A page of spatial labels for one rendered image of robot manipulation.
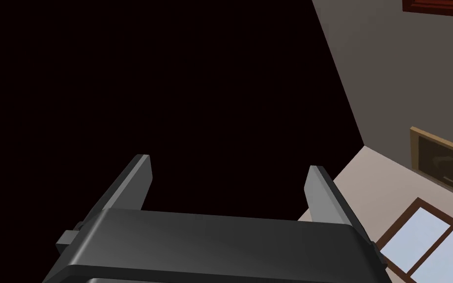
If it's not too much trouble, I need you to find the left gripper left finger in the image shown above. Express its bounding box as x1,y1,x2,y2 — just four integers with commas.
80,154,153,231

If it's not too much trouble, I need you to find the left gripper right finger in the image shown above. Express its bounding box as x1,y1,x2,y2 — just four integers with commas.
303,165,373,244

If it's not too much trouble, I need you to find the gold framed dark picture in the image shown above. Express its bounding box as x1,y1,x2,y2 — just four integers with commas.
409,126,453,202

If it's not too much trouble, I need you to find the brown framed window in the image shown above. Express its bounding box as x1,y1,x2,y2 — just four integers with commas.
375,197,453,283

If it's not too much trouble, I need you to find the red wooden frame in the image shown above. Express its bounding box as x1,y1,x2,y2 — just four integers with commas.
402,0,453,19

